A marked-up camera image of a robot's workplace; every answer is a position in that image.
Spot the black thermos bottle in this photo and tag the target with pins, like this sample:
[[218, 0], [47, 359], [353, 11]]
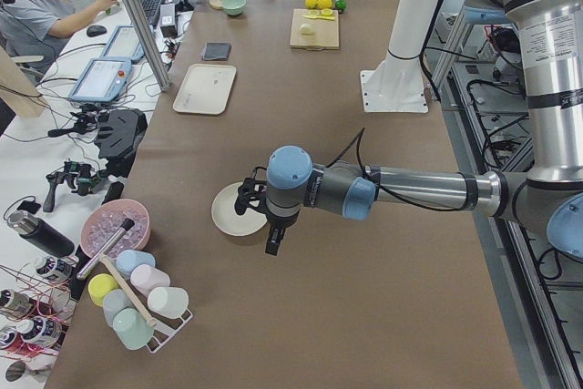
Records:
[[40, 234]]

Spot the black keyboard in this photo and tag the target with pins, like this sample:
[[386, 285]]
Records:
[[151, 9]]

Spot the black computer mouse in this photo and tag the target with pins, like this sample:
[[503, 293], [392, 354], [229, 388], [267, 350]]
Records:
[[95, 30]]

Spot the cream round plate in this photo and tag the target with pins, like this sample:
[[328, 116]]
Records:
[[228, 221]]

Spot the grey cup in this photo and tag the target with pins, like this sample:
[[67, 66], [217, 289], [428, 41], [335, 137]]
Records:
[[113, 303]]

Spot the far teach pendant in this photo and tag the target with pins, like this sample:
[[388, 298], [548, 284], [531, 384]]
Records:
[[124, 42]]

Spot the white bun half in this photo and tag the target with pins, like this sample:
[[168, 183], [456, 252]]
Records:
[[306, 29]]

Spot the wooden cutting board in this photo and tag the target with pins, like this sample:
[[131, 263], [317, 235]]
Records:
[[326, 36]]

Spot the green lime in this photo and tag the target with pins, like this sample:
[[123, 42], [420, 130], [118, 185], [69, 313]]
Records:
[[340, 5]]

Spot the blue cup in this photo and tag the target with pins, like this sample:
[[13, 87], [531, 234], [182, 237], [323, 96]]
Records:
[[128, 260]]

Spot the steel muddler black tip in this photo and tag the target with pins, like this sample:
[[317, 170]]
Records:
[[114, 238]]

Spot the mint green bowl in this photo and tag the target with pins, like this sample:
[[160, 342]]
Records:
[[233, 7]]

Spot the teach pendant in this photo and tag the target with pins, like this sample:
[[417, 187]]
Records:
[[124, 42], [102, 80]]

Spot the yellow lemon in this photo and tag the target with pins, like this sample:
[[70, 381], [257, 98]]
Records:
[[311, 4], [325, 4]]

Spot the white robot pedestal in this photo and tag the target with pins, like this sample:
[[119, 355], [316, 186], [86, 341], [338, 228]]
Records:
[[397, 84]]

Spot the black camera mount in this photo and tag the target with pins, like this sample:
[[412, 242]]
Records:
[[251, 194]]

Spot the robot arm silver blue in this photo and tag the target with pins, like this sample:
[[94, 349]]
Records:
[[547, 199]]

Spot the seated person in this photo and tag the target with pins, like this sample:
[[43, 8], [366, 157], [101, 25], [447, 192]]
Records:
[[43, 27]]

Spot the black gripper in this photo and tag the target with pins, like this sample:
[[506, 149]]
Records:
[[276, 226]]

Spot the aluminium frame post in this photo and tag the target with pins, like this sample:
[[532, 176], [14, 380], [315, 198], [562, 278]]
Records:
[[148, 43]]

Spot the pink cup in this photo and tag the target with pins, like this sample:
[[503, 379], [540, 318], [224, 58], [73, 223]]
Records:
[[146, 278]]

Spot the dark grey folded cloth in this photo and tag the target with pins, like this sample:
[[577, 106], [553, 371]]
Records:
[[216, 51]]

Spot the near teach pendant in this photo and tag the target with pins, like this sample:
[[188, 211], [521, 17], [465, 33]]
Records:
[[102, 80]]

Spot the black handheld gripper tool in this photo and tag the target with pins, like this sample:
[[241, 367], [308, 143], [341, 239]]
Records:
[[80, 178]]

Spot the white cup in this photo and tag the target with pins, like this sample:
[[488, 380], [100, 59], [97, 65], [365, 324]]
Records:
[[170, 302]]

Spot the white wire cup rack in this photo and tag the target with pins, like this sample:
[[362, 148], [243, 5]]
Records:
[[165, 330]]

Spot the mint green cup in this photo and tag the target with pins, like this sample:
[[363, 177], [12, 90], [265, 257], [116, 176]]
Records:
[[132, 329]]

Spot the yellow plastic knife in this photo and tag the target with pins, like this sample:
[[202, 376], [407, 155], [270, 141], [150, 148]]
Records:
[[320, 17]]

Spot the cream rectangular tray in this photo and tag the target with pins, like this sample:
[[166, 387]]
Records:
[[205, 89]]

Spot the pink bowl with ice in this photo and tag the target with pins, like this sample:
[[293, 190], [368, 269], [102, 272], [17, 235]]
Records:
[[108, 218]]

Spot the yellow cup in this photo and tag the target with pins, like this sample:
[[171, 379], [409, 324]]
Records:
[[99, 286]]

